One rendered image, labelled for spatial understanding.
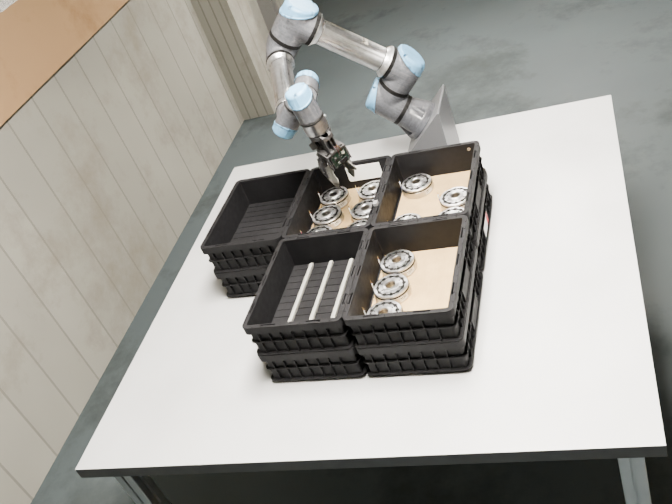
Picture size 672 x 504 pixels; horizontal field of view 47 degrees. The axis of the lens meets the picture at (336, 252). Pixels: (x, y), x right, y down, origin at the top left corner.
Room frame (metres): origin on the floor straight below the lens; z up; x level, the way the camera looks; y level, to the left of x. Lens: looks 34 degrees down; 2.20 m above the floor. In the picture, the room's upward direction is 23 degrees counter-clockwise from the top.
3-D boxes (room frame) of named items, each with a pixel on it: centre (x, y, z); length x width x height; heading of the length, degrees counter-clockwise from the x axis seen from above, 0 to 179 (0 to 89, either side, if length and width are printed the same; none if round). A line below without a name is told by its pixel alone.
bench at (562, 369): (2.08, -0.12, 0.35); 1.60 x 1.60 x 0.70; 65
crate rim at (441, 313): (1.68, -0.17, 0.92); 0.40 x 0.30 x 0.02; 153
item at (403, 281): (1.71, -0.11, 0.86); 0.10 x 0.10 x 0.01
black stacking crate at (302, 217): (2.17, -0.08, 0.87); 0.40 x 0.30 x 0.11; 153
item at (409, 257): (1.81, -0.15, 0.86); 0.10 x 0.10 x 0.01
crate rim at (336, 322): (1.81, 0.10, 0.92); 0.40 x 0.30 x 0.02; 153
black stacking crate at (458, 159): (2.04, -0.35, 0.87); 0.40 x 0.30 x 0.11; 153
